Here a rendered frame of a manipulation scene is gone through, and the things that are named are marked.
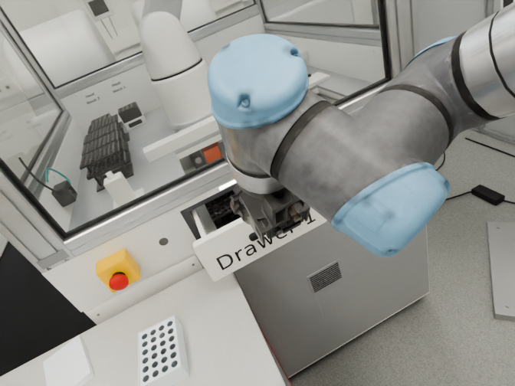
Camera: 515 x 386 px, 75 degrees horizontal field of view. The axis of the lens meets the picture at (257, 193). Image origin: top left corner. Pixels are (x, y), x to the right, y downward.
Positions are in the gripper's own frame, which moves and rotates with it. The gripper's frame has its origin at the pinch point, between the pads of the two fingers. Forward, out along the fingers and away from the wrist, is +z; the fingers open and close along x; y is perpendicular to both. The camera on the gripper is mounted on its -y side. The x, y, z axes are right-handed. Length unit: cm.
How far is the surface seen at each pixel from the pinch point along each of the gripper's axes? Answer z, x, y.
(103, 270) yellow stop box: 18.2, -34.6, -11.6
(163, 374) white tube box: 14.5, -29.0, 13.7
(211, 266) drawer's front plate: 16.3, -13.3, -0.4
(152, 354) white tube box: 18.0, -30.7, 9.1
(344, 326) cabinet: 82, 15, 26
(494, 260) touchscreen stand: 93, 87, 35
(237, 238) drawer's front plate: 13.6, -5.7, -2.2
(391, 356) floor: 91, 27, 44
